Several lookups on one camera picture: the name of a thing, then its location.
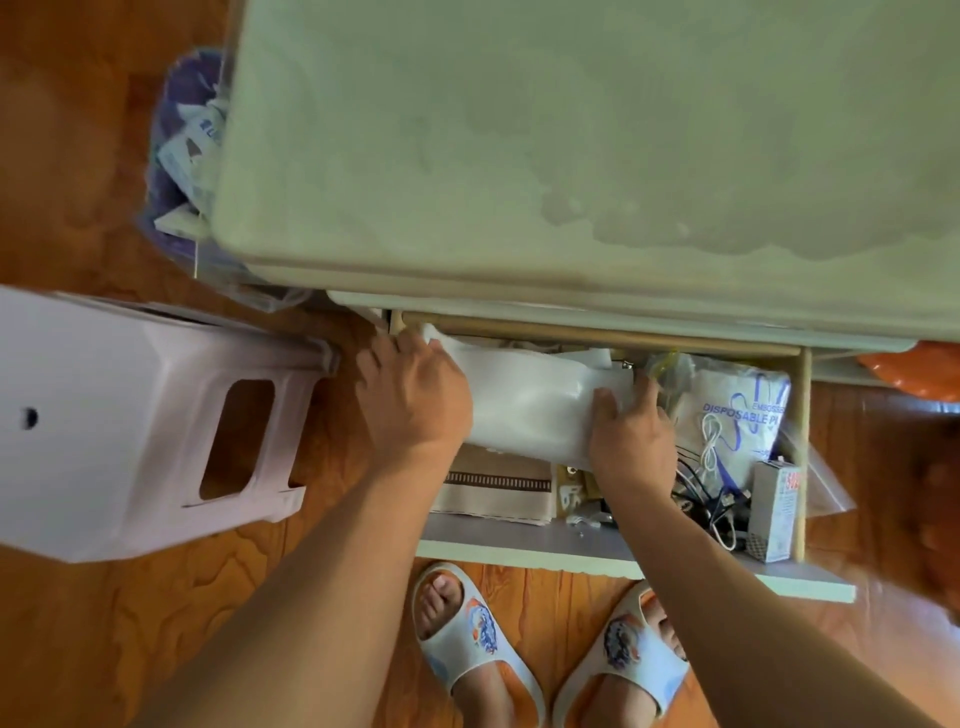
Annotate person's left hand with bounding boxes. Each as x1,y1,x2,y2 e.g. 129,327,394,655
353,328,476,472

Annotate person's right hand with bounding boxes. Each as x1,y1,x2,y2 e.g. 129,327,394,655
587,374,681,502

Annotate plain white tablecloth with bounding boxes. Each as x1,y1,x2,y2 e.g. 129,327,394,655
419,323,661,472

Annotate beige floral tablecloth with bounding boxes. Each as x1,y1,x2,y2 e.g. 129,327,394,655
431,442,560,526

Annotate wooden drawer white front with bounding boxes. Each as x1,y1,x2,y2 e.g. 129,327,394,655
386,311,858,605

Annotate person's right forearm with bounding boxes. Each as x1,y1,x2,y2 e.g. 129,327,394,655
605,478,939,728

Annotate person's left forearm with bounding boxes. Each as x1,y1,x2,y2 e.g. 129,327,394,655
131,442,460,728

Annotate person's right leg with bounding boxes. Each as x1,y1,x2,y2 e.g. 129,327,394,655
583,596,688,728

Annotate white blue printed bag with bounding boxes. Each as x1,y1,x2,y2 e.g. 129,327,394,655
671,356,794,490

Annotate small white box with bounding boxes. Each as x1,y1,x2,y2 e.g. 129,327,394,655
746,459,802,565

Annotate clear plastic zip bag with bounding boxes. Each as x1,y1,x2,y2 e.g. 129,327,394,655
776,419,858,519

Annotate white slipper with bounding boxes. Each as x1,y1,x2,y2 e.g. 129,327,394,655
552,579,691,728
410,562,546,728

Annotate orange plastic basin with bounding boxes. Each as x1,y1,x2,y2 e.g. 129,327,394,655
858,341,960,405

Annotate pink plastic stool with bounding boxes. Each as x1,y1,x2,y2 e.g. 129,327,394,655
0,284,339,565

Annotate cream marble table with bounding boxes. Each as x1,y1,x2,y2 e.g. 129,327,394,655
212,0,960,355

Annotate small bin with lavender bag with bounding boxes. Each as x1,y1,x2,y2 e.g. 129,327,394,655
137,48,313,313

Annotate tangled black cables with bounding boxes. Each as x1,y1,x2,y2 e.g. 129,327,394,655
671,416,751,554

